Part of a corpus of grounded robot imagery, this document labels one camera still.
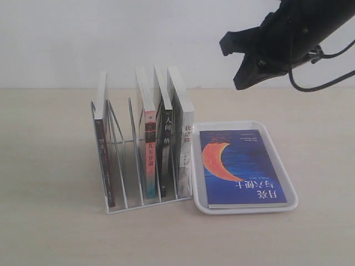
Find white plastic tray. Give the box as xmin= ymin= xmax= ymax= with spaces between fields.
xmin=191 ymin=120 xmax=298 ymax=214

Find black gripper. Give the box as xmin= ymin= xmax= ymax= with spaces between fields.
xmin=219 ymin=1 xmax=354 ymax=90

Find pink teal spine book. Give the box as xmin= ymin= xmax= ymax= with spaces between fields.
xmin=135 ymin=66 xmax=156 ymax=200

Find black spine book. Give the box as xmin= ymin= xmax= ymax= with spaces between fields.
xmin=153 ymin=65 xmax=173 ymax=197

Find white spine thick book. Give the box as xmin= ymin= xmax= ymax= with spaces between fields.
xmin=167 ymin=66 xmax=195 ymax=198

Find clear acrylic book rack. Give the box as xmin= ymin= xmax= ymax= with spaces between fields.
xmin=90 ymin=99 xmax=192 ymax=214

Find dark brown spine book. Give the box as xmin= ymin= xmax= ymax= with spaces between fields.
xmin=93 ymin=71 xmax=115 ymax=208

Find blue moon cover book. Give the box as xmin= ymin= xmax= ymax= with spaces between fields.
xmin=199 ymin=129 xmax=287 ymax=209

